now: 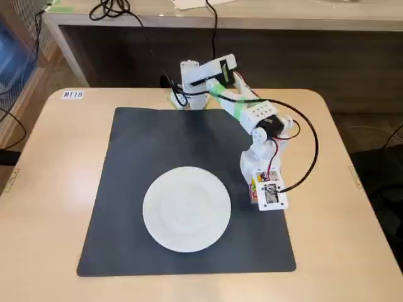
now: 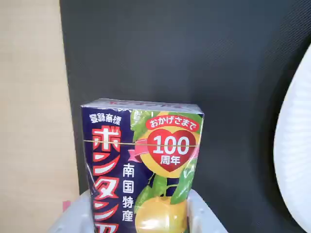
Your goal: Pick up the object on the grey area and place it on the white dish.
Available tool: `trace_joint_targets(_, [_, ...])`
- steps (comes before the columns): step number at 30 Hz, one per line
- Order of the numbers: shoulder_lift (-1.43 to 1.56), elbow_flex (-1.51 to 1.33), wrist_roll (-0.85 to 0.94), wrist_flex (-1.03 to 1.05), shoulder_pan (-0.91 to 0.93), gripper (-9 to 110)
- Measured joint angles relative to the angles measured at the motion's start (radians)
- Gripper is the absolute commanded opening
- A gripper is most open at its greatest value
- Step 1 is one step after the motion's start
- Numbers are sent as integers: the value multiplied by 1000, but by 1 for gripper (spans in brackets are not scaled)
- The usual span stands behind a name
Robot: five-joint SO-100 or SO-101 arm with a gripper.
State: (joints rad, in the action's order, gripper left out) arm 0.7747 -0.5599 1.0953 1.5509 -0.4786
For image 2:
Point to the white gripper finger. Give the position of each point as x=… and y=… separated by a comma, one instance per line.
x=202, y=214
x=73, y=216

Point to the purple candy box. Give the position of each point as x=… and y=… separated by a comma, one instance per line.
x=143, y=157

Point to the small red sticker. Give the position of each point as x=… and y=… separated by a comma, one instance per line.
x=66, y=206

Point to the white round plate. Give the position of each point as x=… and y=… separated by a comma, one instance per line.
x=295, y=145

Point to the dark grey mat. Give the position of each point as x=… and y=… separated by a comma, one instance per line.
x=184, y=60

